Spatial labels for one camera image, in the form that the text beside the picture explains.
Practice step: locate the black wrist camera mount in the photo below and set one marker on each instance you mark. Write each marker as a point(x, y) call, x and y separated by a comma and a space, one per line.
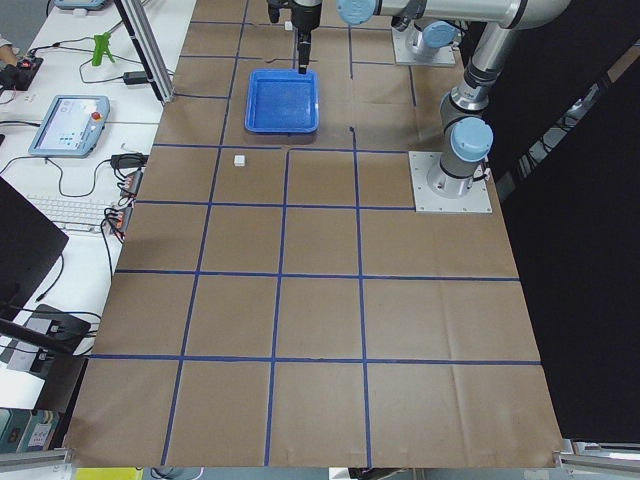
point(274, 8)

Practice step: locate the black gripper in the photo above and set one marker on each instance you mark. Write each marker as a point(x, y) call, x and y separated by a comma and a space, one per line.
point(305, 17)

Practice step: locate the blue teach pendant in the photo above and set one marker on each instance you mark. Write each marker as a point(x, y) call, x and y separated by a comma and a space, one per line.
point(72, 126)

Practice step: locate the blue plastic tray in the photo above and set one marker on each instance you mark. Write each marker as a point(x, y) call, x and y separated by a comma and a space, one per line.
point(282, 101)

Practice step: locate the black power adapter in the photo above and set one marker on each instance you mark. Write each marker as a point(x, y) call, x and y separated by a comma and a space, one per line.
point(135, 78)

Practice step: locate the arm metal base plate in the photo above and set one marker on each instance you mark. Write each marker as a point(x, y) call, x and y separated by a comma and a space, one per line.
point(410, 48)
point(436, 192)

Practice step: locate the aluminium frame post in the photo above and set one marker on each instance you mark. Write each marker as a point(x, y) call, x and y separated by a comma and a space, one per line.
point(138, 27)

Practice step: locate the white keyboard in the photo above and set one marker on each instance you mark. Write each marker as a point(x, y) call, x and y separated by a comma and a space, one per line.
point(74, 215)

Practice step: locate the black monitor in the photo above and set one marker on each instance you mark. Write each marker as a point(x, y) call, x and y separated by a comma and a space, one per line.
point(30, 246)

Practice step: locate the green plastic clamp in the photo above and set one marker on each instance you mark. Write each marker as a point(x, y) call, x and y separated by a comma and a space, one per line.
point(101, 49)

